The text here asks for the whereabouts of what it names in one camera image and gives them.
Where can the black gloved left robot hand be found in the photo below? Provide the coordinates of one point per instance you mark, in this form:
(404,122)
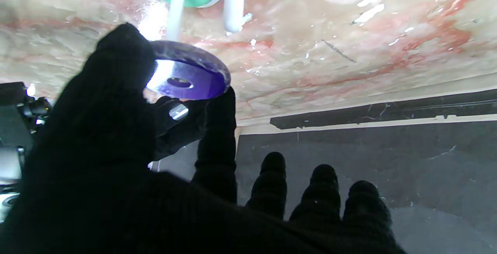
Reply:
(97,176)

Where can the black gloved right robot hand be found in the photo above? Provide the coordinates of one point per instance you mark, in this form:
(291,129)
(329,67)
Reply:
(174,124)

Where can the white Hanoi tower base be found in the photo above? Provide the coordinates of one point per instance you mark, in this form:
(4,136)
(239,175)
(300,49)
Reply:
(233,1)

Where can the long black strip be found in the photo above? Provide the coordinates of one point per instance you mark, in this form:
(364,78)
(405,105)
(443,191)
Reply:
(388,110)

